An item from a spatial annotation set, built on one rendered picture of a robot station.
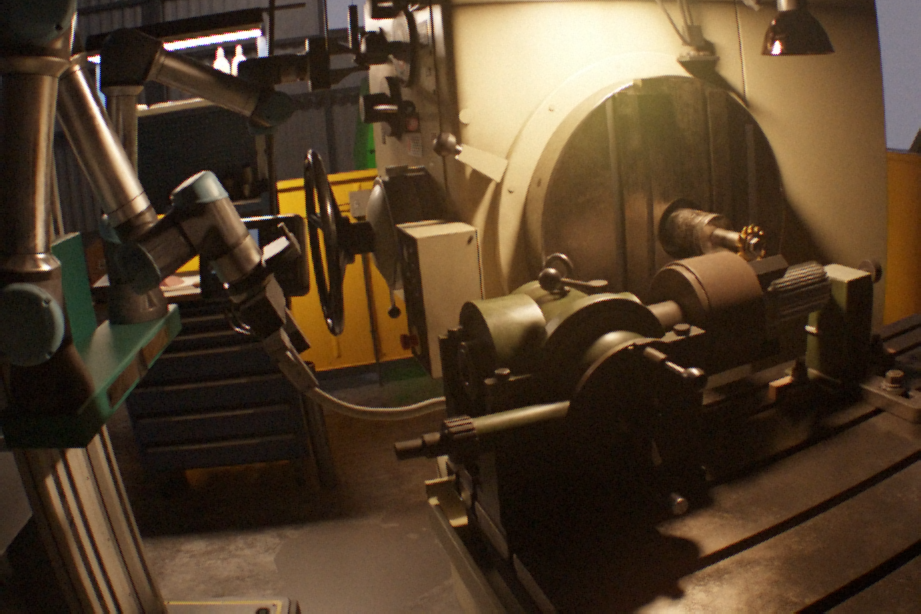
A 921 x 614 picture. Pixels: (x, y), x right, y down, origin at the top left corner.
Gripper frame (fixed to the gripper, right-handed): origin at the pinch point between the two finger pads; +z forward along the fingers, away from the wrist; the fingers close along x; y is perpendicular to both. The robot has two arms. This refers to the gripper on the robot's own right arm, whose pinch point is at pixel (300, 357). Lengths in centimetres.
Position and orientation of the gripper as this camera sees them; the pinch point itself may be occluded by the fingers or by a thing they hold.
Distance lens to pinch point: 111.8
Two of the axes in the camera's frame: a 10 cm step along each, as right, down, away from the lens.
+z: 4.3, 8.3, 3.6
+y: -8.6, 5.0, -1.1
